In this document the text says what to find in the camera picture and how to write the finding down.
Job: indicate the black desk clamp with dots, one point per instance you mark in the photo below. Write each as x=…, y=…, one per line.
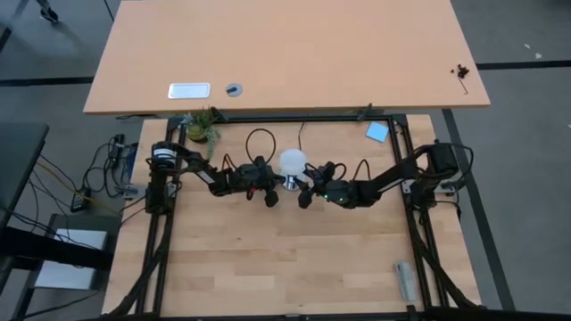
x=219, y=115
x=365, y=112

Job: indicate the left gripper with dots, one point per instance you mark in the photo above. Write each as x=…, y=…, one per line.
x=265, y=177

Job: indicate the dark desk top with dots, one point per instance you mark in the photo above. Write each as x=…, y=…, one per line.
x=18, y=151

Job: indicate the silver mounting bracket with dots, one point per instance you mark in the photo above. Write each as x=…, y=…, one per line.
x=448, y=187
x=131, y=191

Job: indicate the small potted green plant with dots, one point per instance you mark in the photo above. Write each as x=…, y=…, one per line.
x=199, y=129

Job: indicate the black power brick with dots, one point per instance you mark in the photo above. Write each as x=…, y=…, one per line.
x=81, y=200

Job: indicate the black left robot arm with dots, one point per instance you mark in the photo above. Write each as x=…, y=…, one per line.
x=203, y=171

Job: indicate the black chair caster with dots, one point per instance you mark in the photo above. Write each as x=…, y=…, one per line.
x=48, y=14

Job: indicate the grey white floor box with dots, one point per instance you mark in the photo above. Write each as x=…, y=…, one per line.
x=67, y=278

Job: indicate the white flood lightbulb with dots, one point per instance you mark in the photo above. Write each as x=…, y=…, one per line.
x=293, y=161

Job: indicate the light blue square pad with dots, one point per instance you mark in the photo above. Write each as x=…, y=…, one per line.
x=377, y=133

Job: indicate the large beige desk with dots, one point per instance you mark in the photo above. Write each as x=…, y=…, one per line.
x=290, y=53

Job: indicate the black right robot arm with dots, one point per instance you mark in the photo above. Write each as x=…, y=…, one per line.
x=392, y=176

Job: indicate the chrome lamp socket base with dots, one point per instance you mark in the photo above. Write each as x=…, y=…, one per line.
x=291, y=183

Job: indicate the white rectangular tray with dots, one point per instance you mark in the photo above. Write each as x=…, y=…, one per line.
x=189, y=91

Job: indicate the black desk foot bar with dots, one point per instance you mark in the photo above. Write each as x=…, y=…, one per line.
x=44, y=249

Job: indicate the black power adapter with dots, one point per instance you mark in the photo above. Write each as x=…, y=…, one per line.
x=118, y=145

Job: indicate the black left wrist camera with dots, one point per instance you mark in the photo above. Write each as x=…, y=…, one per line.
x=271, y=198

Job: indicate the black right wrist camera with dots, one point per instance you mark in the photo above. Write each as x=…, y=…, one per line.
x=305, y=199

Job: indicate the grey oblong device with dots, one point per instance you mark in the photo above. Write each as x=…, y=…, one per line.
x=405, y=281

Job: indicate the dark dried plant debris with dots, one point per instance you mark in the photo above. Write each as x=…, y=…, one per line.
x=462, y=71

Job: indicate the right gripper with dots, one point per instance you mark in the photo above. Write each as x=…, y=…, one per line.
x=328, y=180

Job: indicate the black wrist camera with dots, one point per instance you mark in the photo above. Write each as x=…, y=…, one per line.
x=271, y=198
x=305, y=199

